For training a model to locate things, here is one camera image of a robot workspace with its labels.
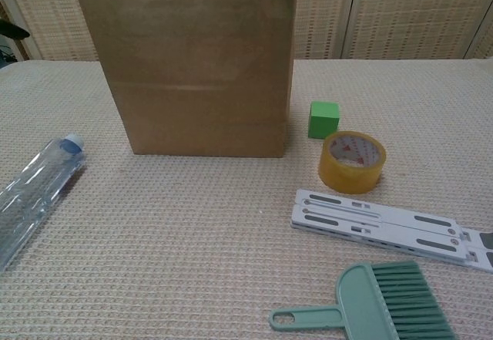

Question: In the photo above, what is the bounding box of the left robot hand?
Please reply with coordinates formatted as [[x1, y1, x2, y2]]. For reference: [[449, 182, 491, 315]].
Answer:
[[0, 19, 31, 41]]

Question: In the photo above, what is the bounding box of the clear plastic water bottle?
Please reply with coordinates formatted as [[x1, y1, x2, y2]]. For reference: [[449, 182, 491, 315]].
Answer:
[[0, 133, 86, 274]]

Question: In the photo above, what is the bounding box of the brown paper bag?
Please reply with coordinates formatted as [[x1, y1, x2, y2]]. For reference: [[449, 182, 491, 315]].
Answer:
[[73, 0, 297, 159]]

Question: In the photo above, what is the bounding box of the beige woven tablecloth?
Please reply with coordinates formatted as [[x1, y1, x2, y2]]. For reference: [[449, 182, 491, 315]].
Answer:
[[0, 59, 493, 340]]

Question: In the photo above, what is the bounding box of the green cube block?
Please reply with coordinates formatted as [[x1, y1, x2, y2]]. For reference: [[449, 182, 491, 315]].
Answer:
[[307, 100, 342, 140]]

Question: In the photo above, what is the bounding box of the clear packing tape roll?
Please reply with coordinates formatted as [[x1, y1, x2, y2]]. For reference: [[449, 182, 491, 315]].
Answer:
[[317, 130, 387, 195]]

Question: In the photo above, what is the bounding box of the bamboo folding screen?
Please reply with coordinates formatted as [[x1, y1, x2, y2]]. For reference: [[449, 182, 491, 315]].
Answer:
[[0, 0, 493, 62]]

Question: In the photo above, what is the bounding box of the white folding laptop stand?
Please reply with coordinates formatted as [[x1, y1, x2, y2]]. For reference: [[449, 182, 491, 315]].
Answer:
[[289, 188, 493, 274]]

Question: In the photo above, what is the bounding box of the teal hand brush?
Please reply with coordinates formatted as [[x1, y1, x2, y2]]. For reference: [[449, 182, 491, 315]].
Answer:
[[268, 261, 458, 340]]

